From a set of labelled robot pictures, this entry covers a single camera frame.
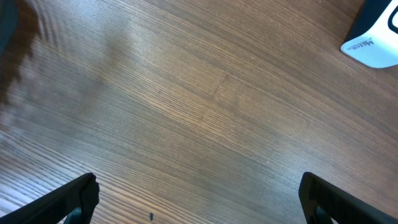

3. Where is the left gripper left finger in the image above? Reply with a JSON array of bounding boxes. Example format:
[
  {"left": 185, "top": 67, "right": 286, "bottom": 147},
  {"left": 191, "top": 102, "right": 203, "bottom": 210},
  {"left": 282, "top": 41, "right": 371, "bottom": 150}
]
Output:
[{"left": 1, "top": 173, "right": 100, "bottom": 224}]

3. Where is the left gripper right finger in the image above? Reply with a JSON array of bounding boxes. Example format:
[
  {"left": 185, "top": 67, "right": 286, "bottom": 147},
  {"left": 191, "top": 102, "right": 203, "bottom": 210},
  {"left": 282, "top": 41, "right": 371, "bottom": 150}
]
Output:
[{"left": 298, "top": 172, "right": 397, "bottom": 224}]

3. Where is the white barcode scanner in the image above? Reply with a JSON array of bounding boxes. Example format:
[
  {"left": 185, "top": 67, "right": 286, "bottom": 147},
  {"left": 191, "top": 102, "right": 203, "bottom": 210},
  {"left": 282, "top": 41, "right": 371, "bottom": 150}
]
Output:
[{"left": 340, "top": 0, "right": 397, "bottom": 68}]

